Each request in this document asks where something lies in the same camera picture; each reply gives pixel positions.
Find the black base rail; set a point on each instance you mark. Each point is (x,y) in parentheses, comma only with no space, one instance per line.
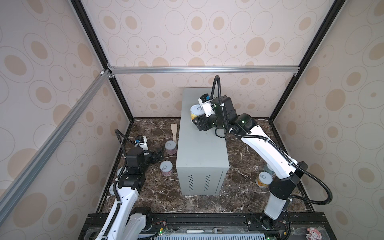
(240,225)

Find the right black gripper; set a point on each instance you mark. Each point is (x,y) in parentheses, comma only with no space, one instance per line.
(201,122)

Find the white handled fork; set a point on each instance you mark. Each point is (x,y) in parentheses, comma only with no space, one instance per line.
(201,231)

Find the yellow can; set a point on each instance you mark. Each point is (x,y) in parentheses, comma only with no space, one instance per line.
(196,111)
(264,180)

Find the diagonal aluminium bar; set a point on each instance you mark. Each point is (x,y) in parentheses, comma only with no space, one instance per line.
(24,180)

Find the horizontal aluminium bar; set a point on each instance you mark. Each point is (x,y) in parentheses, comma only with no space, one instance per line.
(205,70)

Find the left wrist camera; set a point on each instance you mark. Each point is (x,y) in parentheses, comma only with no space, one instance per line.
(141,141)

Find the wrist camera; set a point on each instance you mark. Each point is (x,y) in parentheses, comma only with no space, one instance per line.
(141,141)
(206,102)

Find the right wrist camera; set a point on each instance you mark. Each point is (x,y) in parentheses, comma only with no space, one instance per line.
(206,102)

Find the pink can rear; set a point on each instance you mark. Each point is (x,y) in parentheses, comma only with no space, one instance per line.
(171,147)

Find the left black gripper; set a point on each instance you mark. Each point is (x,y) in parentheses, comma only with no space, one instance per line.
(155,158)

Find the pink toy figure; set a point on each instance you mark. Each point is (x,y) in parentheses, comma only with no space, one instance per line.
(313,234)

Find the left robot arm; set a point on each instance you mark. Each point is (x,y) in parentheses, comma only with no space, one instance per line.
(121,224)

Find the grey green can right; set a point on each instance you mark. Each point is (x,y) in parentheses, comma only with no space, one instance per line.
(269,170)

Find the wooden spatula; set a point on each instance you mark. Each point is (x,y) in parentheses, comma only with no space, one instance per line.
(174,129)

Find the green can lower left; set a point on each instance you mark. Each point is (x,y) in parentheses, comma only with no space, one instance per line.
(111,189)

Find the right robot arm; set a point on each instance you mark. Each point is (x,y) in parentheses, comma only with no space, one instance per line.
(288,171)

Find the pink can front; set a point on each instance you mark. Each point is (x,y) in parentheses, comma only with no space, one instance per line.
(166,168)

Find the pink can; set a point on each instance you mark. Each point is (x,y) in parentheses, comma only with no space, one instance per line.
(171,147)
(166,168)

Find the grey metal cabinet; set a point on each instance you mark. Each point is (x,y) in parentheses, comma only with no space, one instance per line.
(202,157)

